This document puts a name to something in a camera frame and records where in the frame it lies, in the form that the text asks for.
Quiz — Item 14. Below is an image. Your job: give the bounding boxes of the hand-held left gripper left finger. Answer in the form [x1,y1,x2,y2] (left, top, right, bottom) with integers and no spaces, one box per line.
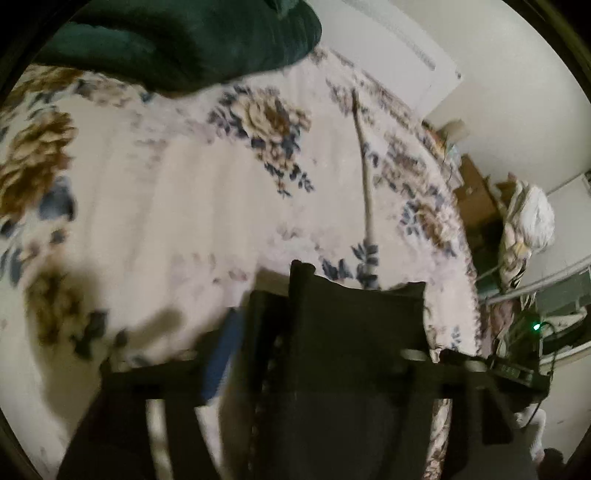
[58,308,244,480]

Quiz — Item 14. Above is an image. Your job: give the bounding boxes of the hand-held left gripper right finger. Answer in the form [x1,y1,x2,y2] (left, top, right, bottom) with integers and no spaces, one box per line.
[402,347,539,480]

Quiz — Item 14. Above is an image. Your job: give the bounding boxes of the black striped sweater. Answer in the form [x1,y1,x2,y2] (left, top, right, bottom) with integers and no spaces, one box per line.
[222,261,467,480]

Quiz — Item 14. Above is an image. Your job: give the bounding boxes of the pile of clothes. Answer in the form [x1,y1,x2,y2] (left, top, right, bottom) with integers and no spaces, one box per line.
[499,180,556,289]

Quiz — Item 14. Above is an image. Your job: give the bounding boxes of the bed with floral sheet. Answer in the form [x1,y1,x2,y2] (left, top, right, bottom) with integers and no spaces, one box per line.
[0,44,485,480]

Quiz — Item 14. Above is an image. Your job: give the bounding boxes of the white wardrobe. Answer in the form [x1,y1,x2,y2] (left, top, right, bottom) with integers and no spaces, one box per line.
[549,170,591,278]

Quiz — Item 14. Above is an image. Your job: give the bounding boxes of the large cardboard box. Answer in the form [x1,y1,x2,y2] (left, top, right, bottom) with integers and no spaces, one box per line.
[455,154,505,241]

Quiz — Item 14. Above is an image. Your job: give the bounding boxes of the beige table lamp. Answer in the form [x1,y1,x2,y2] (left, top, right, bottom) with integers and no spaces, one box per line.
[443,119,468,145]

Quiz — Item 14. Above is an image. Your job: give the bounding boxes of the dark green blanket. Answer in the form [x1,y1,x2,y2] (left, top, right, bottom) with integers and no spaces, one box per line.
[34,0,322,97]

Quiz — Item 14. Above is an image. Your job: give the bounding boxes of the white headboard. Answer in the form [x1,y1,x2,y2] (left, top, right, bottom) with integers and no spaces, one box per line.
[342,0,463,116]

